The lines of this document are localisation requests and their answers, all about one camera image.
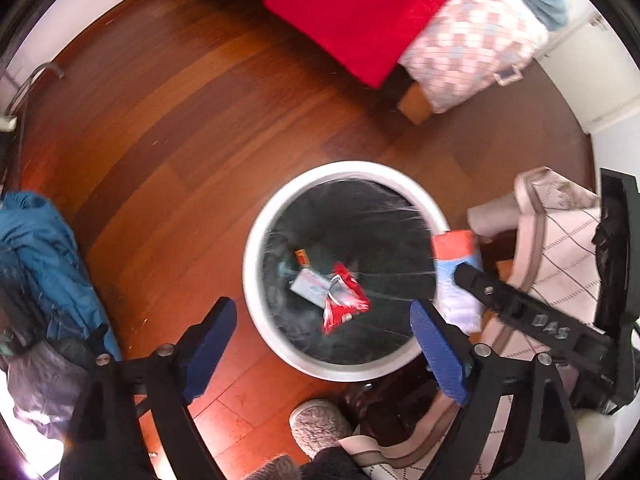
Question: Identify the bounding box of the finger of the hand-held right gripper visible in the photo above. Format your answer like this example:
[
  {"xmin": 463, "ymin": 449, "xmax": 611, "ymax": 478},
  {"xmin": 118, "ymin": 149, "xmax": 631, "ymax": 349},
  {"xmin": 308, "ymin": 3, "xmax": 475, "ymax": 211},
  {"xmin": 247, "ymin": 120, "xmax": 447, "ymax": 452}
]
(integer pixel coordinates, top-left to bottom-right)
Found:
[{"xmin": 452, "ymin": 264, "xmax": 608, "ymax": 363}]

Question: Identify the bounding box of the red snack wrapper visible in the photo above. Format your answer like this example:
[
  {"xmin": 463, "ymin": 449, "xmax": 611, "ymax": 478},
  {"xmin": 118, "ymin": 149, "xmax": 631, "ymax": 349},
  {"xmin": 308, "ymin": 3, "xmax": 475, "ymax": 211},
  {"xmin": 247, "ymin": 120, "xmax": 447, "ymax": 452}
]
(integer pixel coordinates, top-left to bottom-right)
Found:
[{"xmin": 321, "ymin": 262, "xmax": 371, "ymax": 336}]

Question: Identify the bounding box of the wooden bed leg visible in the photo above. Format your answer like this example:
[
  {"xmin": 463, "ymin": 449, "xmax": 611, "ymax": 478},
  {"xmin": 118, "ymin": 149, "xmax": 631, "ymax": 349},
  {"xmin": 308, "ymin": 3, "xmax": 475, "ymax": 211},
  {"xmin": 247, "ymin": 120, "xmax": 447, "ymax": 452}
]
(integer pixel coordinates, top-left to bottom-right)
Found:
[{"xmin": 397, "ymin": 82, "xmax": 433, "ymax": 126}]

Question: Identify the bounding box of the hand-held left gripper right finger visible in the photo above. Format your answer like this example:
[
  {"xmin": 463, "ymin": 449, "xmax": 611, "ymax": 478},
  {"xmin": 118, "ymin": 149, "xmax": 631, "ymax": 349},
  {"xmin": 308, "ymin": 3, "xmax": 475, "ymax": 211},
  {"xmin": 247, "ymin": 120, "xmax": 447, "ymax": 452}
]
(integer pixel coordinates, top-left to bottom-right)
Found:
[{"xmin": 409, "ymin": 299, "xmax": 586, "ymax": 480}]

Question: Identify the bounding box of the blue jacket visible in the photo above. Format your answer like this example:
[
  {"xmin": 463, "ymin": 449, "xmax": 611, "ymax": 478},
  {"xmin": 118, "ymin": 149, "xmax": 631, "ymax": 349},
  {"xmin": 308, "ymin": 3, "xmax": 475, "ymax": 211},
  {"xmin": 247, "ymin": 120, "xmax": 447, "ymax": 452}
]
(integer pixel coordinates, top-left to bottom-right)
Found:
[{"xmin": 0, "ymin": 191, "xmax": 123, "ymax": 361}]

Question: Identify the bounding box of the white plastic buckle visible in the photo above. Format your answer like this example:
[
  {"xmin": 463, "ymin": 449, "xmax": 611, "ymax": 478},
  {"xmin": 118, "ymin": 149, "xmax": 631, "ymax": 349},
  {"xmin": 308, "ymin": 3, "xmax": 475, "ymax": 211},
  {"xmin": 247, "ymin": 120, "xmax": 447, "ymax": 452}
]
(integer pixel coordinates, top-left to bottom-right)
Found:
[{"xmin": 492, "ymin": 65, "xmax": 524, "ymax": 87}]

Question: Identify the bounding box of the grey shiny cloth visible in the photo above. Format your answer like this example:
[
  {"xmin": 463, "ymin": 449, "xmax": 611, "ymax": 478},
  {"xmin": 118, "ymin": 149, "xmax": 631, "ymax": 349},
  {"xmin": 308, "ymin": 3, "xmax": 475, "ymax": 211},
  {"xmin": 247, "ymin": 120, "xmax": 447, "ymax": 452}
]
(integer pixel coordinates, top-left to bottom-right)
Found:
[{"xmin": 7, "ymin": 340, "xmax": 96, "ymax": 426}]

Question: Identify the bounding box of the black bin liner bag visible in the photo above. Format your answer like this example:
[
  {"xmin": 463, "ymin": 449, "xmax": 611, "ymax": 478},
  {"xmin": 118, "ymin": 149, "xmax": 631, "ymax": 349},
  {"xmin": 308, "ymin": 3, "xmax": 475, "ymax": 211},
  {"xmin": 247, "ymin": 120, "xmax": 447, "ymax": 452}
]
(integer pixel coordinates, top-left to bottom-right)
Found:
[{"xmin": 255, "ymin": 177, "xmax": 441, "ymax": 362}]

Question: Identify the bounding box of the metal chair leg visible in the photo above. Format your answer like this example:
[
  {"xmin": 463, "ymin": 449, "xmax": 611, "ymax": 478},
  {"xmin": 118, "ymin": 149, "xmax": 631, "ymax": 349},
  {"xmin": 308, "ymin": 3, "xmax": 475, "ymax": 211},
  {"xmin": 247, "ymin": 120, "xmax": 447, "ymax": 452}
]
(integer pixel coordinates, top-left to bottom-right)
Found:
[{"xmin": 4, "ymin": 62, "xmax": 66, "ymax": 132}]

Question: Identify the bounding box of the orange white blue packet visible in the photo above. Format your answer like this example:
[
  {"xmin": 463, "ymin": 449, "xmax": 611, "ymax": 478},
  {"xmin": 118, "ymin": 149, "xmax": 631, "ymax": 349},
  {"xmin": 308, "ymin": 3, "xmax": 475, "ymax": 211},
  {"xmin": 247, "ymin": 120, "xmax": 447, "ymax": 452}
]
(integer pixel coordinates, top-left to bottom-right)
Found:
[{"xmin": 431, "ymin": 230, "xmax": 486, "ymax": 336}]

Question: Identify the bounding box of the white flat packet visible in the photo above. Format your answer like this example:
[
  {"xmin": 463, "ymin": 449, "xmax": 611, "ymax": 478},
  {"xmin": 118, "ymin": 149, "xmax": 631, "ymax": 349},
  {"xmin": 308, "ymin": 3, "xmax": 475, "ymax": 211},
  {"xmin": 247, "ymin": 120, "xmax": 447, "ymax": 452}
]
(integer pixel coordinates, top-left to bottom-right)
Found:
[{"xmin": 290, "ymin": 268, "xmax": 333, "ymax": 307}]

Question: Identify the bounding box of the white round trash bin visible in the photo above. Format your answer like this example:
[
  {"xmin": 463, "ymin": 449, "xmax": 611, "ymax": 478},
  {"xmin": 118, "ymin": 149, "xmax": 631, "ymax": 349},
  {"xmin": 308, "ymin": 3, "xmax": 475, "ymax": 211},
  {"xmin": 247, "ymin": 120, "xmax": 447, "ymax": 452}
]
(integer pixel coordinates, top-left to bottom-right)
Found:
[{"xmin": 242, "ymin": 161, "xmax": 453, "ymax": 380}]

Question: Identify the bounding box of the person's dark trouser leg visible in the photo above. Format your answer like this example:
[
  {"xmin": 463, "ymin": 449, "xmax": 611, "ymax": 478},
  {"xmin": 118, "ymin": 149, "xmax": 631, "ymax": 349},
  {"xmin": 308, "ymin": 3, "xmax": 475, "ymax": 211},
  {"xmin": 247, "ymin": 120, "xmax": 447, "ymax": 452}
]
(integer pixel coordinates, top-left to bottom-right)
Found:
[{"xmin": 300, "ymin": 445, "xmax": 366, "ymax": 480}]

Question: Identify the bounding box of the dark brown bag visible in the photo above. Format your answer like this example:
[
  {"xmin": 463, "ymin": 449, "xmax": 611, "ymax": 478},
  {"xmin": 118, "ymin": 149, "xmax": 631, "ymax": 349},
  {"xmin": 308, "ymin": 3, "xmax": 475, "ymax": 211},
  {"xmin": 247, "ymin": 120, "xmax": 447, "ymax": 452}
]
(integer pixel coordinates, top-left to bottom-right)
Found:
[{"xmin": 340, "ymin": 360, "xmax": 451, "ymax": 446}]

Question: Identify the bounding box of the red blanket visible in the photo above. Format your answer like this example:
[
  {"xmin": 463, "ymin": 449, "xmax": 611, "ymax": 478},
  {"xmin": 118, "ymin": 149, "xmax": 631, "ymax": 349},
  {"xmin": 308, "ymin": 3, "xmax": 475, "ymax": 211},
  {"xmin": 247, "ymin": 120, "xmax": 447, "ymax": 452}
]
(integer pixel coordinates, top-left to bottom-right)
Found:
[{"xmin": 220, "ymin": 0, "xmax": 488, "ymax": 90}]

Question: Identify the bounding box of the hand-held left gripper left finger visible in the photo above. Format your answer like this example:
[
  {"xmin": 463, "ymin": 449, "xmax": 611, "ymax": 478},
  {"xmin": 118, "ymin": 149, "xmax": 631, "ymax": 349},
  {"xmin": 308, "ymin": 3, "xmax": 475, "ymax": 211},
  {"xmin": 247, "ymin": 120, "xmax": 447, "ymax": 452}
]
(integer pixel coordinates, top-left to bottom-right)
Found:
[{"xmin": 60, "ymin": 296, "xmax": 238, "ymax": 480}]

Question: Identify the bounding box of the pink checkered pillow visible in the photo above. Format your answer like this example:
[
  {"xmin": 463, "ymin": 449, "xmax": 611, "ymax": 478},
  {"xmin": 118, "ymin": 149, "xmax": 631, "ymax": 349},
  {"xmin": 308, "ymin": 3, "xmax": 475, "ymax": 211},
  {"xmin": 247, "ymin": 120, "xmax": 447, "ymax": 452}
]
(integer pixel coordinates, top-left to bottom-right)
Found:
[{"xmin": 398, "ymin": 0, "xmax": 551, "ymax": 115}]

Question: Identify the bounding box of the grey fuzzy slipper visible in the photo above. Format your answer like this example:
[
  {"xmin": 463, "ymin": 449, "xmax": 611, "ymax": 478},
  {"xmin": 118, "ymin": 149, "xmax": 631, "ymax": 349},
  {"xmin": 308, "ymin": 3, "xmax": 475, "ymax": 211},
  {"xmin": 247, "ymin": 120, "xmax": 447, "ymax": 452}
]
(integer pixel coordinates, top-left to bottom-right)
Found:
[
  {"xmin": 290, "ymin": 399, "xmax": 353, "ymax": 461},
  {"xmin": 240, "ymin": 454, "xmax": 303, "ymax": 480}
]

